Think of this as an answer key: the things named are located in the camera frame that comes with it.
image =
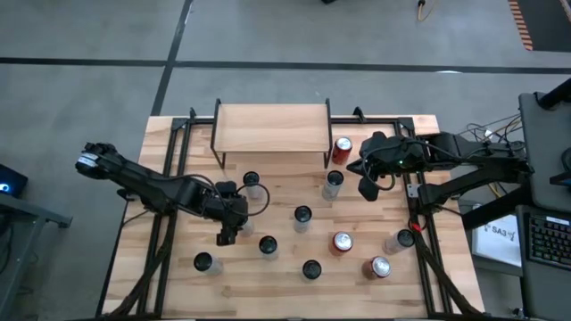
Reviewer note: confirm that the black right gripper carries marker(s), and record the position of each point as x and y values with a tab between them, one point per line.
392	153

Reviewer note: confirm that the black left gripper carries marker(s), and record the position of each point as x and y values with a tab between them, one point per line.
223	208

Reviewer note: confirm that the white Celsius Arctic can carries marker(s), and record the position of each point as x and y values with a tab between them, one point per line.
333	185
268	247
302	219

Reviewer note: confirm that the red Coca-Cola can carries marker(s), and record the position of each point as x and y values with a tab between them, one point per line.
341	243
342	150
377	267

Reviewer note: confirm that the white Celsius peach can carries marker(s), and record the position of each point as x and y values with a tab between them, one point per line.
206	263
398	241

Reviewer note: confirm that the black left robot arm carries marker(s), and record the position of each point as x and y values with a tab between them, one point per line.
147	183

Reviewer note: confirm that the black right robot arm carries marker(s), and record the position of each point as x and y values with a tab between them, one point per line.
482	160

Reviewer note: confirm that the dark desk support beam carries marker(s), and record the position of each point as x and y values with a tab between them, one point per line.
495	207

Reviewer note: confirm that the white paper sign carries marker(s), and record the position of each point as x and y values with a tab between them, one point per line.
499	241

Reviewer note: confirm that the grey workstation desk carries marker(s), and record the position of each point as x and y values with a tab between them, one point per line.
542	147

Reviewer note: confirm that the black backlit keyboard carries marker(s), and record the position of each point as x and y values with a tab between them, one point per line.
551	241

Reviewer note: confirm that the grey side table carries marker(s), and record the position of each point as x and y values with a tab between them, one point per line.
27	214

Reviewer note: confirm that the black device with blue light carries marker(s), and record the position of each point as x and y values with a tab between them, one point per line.
9	180

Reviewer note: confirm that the black mat with orange stripes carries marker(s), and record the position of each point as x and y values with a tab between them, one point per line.
544	22

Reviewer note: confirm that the white metal bracket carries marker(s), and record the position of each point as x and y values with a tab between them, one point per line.
412	191

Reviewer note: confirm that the black metal rig frame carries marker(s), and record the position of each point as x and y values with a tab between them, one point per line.
379	120

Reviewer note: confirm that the wooden shelf with black frame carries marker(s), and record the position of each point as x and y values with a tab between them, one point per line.
272	129

